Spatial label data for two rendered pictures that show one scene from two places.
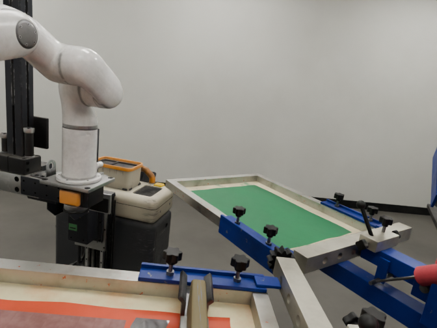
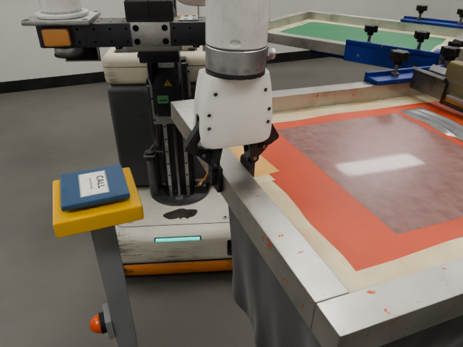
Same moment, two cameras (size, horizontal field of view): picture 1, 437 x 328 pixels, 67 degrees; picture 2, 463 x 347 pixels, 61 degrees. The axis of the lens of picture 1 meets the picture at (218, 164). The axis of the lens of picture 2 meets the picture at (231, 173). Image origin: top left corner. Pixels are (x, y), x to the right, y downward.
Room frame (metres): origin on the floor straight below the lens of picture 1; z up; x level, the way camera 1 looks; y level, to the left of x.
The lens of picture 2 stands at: (-0.11, 0.72, 1.31)
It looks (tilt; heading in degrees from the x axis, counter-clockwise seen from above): 31 degrees down; 344
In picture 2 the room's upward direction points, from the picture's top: straight up
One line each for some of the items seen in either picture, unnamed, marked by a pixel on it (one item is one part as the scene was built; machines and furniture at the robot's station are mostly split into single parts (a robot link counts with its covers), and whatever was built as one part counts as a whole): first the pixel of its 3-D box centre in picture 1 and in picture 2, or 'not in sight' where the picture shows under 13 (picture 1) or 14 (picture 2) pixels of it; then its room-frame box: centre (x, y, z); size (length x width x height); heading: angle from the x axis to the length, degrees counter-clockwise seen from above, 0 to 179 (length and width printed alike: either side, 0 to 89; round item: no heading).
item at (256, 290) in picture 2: not in sight; (272, 292); (0.37, 0.50, 0.74); 0.45 x 0.03 x 0.43; 5
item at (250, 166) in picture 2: not in sight; (253, 161); (0.36, 0.55, 1.03); 0.03 x 0.03 x 0.07; 5
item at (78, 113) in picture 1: (83, 99); not in sight; (0.93, 0.40, 1.37); 0.13 x 0.10 x 0.16; 73
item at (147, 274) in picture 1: (201, 286); (417, 83); (0.69, 0.00, 0.99); 0.30 x 0.05 x 0.07; 95
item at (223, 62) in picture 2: not in sight; (241, 55); (0.36, 0.57, 1.18); 0.09 x 0.07 x 0.03; 95
